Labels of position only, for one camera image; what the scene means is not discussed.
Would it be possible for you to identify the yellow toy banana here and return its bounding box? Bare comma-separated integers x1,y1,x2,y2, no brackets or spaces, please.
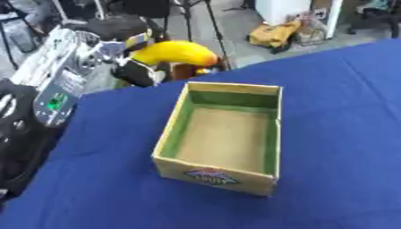
128,40,221,67

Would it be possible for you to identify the black tripod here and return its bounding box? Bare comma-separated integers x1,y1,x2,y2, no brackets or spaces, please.
172,0,234,71

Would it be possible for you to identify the black office chair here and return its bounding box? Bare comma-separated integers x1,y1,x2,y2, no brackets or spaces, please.
346,0,401,39

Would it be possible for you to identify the tan cardboard box green inside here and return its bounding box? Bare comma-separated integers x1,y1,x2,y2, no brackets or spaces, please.
150,81,284,198

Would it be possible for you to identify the yellow bag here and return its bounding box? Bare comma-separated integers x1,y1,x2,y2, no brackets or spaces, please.
245,19,304,50

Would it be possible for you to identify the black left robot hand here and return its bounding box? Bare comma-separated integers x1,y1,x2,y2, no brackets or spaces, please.
84,14,182,89

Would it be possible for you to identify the white cabinet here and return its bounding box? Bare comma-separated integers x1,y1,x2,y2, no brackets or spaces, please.
253,0,345,40

